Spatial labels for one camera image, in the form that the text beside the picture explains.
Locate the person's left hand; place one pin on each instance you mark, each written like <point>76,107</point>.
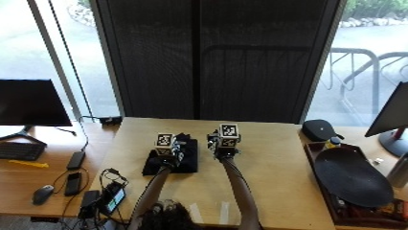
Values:
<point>177,152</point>

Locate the person's right hand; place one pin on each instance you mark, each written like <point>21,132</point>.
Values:
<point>214,145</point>

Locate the white marker cube left glove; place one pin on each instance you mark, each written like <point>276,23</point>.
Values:
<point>163,142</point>

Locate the white marker cube glove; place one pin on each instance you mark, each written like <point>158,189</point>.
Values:
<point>229,133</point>
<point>163,142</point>

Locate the white marker cube right glove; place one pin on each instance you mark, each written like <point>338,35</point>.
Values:
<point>229,133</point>

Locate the clear hair clip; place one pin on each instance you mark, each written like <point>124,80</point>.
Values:
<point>165,206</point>

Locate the white tape strip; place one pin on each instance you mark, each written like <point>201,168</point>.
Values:
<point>195,213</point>
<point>225,212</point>

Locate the smartphone with lit screen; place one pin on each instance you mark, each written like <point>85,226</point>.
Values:
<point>114,199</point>

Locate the black power brick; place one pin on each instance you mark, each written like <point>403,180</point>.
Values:
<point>76,159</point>

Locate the black oval case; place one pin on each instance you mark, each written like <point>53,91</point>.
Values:
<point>319,129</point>

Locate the dark window blind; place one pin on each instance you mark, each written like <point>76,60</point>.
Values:
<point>213,57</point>

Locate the black charger block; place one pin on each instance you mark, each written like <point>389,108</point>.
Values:
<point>89,201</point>

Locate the black phone dark screen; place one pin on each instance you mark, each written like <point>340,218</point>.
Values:
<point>73,183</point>

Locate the yellow bottle black cap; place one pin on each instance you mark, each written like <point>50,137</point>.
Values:
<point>334,142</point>

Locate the dark wooden tray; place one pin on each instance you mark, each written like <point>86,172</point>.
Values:
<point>327,198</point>

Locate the black oval plate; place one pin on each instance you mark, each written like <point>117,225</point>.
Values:
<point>352,177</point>

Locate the black computer mouse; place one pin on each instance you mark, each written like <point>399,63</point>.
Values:
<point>42,194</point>

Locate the yellow flat stick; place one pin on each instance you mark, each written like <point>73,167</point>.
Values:
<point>27,164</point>

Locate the black keyboard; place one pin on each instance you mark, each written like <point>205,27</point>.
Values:
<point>19,150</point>

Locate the black computer monitor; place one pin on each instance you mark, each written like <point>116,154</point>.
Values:
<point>29,102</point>

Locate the small white object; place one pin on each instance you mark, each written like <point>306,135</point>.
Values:
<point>376,161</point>

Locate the grey metal bike rack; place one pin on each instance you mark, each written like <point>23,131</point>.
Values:
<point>376,80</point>

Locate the monitor with grey stand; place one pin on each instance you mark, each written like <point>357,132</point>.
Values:
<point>392,111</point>

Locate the silver metal bottle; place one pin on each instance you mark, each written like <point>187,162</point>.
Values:
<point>399,171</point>

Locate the orange packet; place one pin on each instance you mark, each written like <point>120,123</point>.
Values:
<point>392,209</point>

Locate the grey window frame post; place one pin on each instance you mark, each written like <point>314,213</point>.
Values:
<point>54,60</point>

